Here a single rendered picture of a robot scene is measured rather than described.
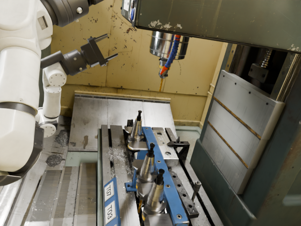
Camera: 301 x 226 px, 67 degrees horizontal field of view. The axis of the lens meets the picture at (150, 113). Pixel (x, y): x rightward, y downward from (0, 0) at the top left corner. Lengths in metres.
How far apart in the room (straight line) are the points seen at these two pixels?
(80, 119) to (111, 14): 0.88
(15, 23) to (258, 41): 0.64
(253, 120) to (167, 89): 1.19
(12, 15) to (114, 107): 1.66
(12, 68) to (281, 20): 0.72
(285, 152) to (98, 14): 1.57
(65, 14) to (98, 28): 1.45
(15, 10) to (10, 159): 0.25
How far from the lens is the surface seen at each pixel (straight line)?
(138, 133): 0.87
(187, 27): 0.69
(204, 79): 2.29
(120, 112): 2.05
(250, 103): 1.18
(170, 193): 0.67
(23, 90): 0.42
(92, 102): 2.10
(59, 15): 0.54
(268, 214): 1.30
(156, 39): 0.96
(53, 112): 1.07
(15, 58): 0.46
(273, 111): 1.08
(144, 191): 0.68
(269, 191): 1.19
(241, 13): 0.75
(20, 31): 0.47
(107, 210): 1.00
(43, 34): 0.56
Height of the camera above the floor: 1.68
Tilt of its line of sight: 25 degrees down
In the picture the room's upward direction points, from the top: 11 degrees clockwise
